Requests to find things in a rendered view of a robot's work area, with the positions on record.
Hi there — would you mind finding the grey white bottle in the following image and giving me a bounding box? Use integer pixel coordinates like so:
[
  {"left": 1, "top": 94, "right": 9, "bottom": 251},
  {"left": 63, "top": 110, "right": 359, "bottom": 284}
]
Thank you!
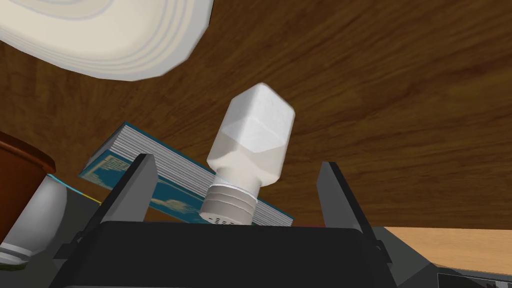
[{"left": 0, "top": 175, "right": 68, "bottom": 267}]

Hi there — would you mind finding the teal book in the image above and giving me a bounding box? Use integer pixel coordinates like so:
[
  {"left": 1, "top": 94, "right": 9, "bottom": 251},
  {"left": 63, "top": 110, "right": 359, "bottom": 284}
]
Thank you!
[{"left": 78, "top": 121, "right": 295, "bottom": 227}]

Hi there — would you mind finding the white salt shaker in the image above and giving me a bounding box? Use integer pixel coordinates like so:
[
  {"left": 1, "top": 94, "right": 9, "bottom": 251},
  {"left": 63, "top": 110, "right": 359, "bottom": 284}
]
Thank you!
[{"left": 198, "top": 82, "right": 297, "bottom": 226}]

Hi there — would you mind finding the brown pot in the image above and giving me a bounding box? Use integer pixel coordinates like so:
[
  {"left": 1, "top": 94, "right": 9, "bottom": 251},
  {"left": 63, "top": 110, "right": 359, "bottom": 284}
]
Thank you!
[{"left": 0, "top": 131, "right": 57, "bottom": 244}]

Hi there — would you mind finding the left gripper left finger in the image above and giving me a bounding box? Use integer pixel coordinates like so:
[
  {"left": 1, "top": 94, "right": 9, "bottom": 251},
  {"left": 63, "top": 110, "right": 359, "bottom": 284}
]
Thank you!
[{"left": 81, "top": 153, "right": 160, "bottom": 240}]

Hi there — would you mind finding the white plate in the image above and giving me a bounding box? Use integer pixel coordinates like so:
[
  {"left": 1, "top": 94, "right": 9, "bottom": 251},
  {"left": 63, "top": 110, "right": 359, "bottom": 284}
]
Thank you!
[{"left": 0, "top": 0, "right": 215, "bottom": 82}]

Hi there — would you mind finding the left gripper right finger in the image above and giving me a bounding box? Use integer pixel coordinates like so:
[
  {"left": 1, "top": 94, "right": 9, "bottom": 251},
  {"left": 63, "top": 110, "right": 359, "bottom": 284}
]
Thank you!
[{"left": 315, "top": 161, "right": 379, "bottom": 243}]

